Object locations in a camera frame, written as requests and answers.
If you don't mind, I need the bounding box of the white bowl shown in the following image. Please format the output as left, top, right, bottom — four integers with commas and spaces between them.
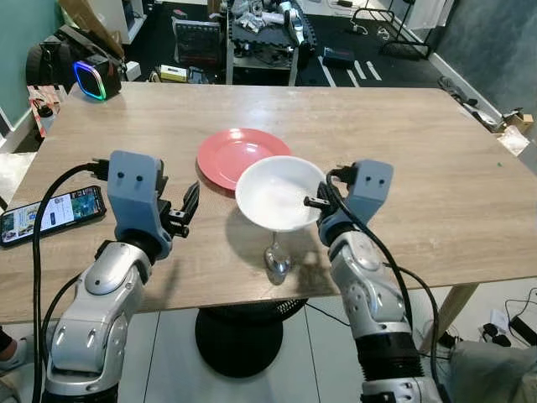
235, 155, 327, 233

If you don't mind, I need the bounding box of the red plate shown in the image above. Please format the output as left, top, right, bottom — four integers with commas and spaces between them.
196, 128, 293, 193

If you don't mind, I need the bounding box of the metal spoon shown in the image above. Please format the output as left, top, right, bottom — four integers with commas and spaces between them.
264, 233, 293, 284

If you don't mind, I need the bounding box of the black smartphone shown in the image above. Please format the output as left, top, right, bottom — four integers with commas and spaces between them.
0, 185, 108, 248

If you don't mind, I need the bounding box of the small yellow box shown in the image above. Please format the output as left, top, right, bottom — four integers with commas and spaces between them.
159, 65, 189, 83

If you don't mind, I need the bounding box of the black box with rainbow light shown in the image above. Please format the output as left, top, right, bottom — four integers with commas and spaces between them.
70, 54, 123, 102

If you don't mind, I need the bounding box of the black round floor base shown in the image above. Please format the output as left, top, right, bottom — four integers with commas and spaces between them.
194, 298, 308, 379

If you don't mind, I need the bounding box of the small open cardboard box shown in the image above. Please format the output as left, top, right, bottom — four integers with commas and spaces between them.
502, 107, 535, 137

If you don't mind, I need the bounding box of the wooden table leg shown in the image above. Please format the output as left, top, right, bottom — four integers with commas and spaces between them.
430, 284, 480, 355

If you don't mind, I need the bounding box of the black floor power adapter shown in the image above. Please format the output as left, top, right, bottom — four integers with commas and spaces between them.
507, 316, 537, 347

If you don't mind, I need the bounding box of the black backpack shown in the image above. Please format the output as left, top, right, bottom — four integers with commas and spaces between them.
25, 27, 88, 90

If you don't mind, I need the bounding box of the metal cart with clutter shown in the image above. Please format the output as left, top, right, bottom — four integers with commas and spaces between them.
225, 0, 318, 87

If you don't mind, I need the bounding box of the brown cardboard box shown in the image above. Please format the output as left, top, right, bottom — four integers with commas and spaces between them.
57, 0, 128, 58

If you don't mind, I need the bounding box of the grey cloth bundle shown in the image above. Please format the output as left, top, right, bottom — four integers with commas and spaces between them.
443, 339, 537, 403

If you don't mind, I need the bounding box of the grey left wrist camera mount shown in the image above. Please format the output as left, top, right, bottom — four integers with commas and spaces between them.
107, 151, 174, 256

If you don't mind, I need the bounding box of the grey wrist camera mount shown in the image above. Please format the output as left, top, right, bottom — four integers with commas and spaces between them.
342, 160, 394, 226
107, 151, 174, 256

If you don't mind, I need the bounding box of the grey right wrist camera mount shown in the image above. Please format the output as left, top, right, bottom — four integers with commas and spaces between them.
342, 160, 394, 226

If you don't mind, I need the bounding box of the black wire rack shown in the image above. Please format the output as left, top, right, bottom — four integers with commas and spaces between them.
349, 5, 435, 61

